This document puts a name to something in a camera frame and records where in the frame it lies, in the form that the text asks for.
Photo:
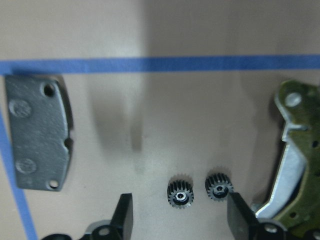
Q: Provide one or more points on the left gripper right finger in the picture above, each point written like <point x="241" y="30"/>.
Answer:
<point x="240" y="218"/>

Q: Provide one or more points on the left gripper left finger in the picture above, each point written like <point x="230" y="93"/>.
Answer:
<point x="123" y="220"/>

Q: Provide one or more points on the small black bevel gear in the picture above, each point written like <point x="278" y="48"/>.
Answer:
<point x="218" y="186"/>

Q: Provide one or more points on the olive green brake shoe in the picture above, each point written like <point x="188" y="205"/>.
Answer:
<point x="294" y="200"/>

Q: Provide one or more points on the black brake pad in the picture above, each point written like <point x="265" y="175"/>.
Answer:
<point x="40" y="121"/>

